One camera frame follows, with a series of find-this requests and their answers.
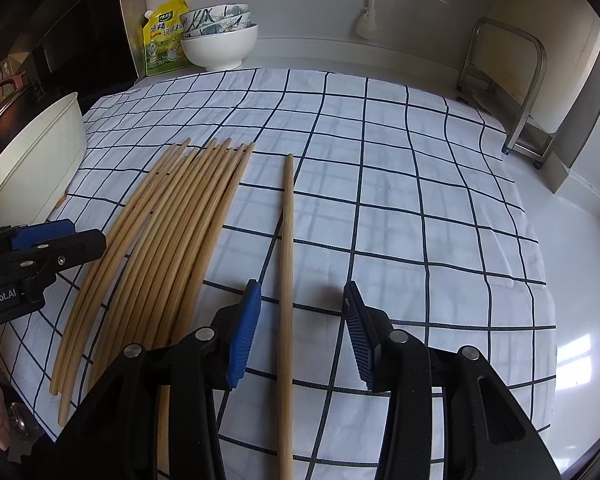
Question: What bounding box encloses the dark pot with red handle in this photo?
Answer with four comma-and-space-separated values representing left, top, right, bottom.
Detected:
0, 72, 49, 162

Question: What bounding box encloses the plain white bowl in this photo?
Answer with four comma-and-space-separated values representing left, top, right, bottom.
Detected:
180, 22, 259, 73

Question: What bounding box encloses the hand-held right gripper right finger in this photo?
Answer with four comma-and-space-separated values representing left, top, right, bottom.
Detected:
342, 281, 561, 480

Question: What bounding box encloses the white cutting board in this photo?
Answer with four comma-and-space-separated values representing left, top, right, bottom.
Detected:
527, 27, 600, 136

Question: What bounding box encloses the floral patterned bowl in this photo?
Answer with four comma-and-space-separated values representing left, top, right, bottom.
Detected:
182, 16, 254, 39
186, 5, 251, 27

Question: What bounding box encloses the white checked cloth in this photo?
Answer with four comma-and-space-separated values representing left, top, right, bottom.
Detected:
0, 67, 559, 480

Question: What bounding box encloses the single bamboo chopstick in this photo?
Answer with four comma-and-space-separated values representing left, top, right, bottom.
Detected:
278, 153, 297, 480

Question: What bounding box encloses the bunch of wooden chopsticks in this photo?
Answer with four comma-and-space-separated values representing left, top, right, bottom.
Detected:
49, 137, 257, 480

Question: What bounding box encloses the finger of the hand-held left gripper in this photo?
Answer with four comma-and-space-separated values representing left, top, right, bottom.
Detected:
0, 229, 107, 282
0, 219, 77, 252

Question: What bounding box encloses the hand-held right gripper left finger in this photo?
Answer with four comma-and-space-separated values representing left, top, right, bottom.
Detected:
55, 280, 263, 480

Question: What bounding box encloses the stainless steel rack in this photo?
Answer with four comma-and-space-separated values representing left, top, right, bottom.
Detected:
455, 16, 549, 169

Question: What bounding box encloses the large cream basin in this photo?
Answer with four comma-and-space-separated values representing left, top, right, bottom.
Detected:
0, 91, 89, 234

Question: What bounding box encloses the yellow seasoning pouch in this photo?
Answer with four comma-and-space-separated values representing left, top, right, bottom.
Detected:
141, 0, 191, 77

